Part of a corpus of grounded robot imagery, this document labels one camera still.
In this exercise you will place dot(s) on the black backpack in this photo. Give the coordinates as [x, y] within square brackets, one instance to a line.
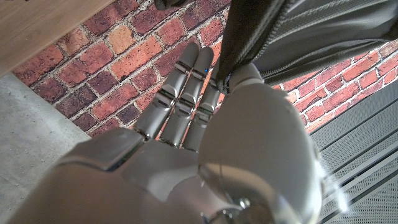
[311, 31]

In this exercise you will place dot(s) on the brick print backdrop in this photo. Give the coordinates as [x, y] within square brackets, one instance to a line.
[118, 62]

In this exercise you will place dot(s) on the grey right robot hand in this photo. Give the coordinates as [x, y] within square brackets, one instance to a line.
[248, 140]

